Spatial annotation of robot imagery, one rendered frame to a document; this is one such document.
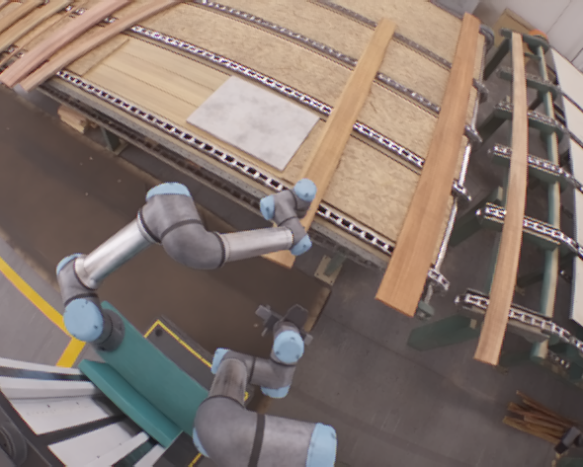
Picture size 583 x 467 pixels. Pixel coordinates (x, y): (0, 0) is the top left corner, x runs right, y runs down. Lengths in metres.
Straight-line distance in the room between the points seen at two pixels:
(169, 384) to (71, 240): 1.73
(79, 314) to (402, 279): 1.33
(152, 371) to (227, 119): 1.34
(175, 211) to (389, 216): 1.21
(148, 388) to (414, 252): 1.31
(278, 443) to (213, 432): 0.10
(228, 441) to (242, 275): 1.88
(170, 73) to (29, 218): 1.59
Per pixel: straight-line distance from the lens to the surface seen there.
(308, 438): 0.58
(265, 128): 1.91
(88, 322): 1.05
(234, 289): 2.33
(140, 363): 1.22
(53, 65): 2.61
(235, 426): 0.57
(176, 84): 2.21
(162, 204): 0.89
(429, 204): 1.92
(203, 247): 0.85
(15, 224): 3.04
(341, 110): 2.08
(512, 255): 2.07
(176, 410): 1.20
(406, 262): 1.69
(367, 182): 1.86
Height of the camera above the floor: 2.27
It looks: 64 degrees down
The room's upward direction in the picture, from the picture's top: 23 degrees clockwise
